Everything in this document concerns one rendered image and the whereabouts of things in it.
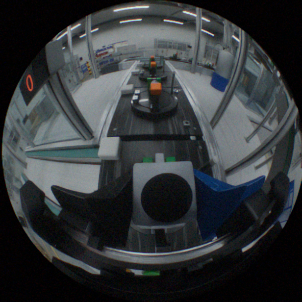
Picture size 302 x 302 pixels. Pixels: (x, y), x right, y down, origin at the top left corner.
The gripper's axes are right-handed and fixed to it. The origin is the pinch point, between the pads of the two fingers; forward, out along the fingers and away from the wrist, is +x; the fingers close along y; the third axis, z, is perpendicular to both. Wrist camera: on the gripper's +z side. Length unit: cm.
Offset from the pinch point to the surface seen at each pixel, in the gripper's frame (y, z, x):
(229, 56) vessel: -58, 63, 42
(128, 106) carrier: 7.9, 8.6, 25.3
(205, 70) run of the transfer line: -63, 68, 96
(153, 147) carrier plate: 0.6, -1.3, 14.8
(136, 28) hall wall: 124, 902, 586
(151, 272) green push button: 1.6, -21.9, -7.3
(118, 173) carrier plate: 7.5, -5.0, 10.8
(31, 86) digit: 18.6, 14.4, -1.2
